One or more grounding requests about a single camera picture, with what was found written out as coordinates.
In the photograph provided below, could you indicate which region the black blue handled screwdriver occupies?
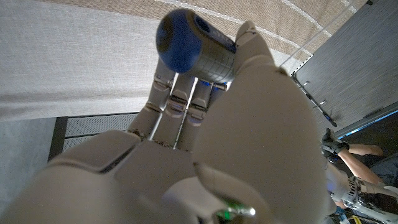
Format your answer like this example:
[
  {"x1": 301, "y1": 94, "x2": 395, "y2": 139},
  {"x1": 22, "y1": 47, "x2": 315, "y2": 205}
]
[{"x1": 155, "y1": 8, "x2": 238, "y2": 85}]

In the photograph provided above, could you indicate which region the bare person forearm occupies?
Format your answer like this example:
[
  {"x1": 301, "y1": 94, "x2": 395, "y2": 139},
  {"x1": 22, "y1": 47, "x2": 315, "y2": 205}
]
[{"x1": 337, "y1": 144, "x2": 386, "y2": 185}]

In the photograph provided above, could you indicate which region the white string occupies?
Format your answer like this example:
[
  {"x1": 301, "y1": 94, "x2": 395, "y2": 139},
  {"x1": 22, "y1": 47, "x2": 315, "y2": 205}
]
[{"x1": 279, "y1": 0, "x2": 358, "y2": 68}]

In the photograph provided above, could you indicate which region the black gloved person hand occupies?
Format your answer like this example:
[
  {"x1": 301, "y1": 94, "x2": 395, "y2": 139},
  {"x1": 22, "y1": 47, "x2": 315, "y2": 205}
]
[{"x1": 322, "y1": 128, "x2": 351, "y2": 156}]

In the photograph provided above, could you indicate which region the beige striped backdrop cloth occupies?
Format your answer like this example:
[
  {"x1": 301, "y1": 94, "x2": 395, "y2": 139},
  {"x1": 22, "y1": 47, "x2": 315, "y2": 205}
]
[{"x1": 0, "y1": 0, "x2": 370, "y2": 123}]

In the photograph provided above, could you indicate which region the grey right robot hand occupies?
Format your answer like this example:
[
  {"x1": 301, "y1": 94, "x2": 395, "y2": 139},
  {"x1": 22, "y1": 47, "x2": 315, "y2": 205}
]
[{"x1": 0, "y1": 20, "x2": 337, "y2": 224}]

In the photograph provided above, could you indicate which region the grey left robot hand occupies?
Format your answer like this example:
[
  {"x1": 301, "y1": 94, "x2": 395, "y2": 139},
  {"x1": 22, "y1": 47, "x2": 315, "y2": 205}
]
[{"x1": 347, "y1": 176, "x2": 398, "y2": 223}]

